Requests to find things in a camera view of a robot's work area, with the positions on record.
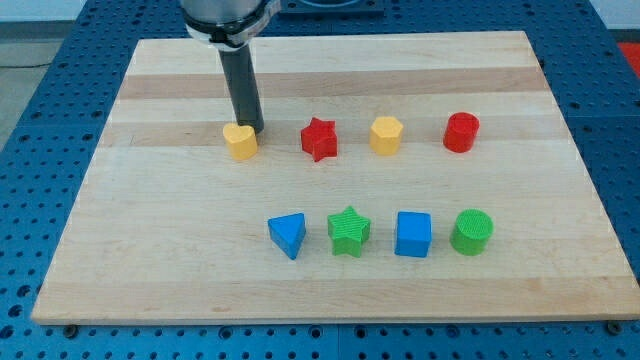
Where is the red star block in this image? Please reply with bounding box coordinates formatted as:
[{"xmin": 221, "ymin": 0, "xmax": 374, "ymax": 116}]
[{"xmin": 300, "ymin": 117, "xmax": 338, "ymax": 162}]

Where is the green star block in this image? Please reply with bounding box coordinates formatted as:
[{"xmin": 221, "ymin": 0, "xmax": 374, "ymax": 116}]
[{"xmin": 327, "ymin": 206, "xmax": 371, "ymax": 258}]

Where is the blue triangle block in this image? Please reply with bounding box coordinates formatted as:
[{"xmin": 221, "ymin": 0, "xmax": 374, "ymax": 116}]
[{"xmin": 267, "ymin": 213, "xmax": 306, "ymax": 260}]

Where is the yellow hexagon block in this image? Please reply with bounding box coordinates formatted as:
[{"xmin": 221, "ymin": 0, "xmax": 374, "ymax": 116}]
[{"xmin": 369, "ymin": 116, "xmax": 404, "ymax": 156}]

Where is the yellow heart block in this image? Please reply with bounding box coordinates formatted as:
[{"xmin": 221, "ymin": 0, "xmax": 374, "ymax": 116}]
[{"xmin": 223, "ymin": 123, "xmax": 258, "ymax": 161}]

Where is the blue cube block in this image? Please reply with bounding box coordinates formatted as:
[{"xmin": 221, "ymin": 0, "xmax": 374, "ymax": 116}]
[{"xmin": 394, "ymin": 211, "xmax": 432, "ymax": 258}]

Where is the wooden board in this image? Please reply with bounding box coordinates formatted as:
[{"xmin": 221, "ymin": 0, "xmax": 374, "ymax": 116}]
[{"xmin": 32, "ymin": 31, "xmax": 639, "ymax": 325}]

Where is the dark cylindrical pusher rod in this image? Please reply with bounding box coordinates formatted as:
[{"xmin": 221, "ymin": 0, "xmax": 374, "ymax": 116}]
[{"xmin": 219, "ymin": 45, "xmax": 264, "ymax": 134}]

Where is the red cylinder block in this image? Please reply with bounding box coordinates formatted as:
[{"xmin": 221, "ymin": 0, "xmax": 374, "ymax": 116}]
[{"xmin": 443, "ymin": 112, "xmax": 480, "ymax": 153}]

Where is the green cylinder block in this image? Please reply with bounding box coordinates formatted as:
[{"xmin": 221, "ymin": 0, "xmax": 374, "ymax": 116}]
[{"xmin": 450, "ymin": 208, "xmax": 494, "ymax": 256}]

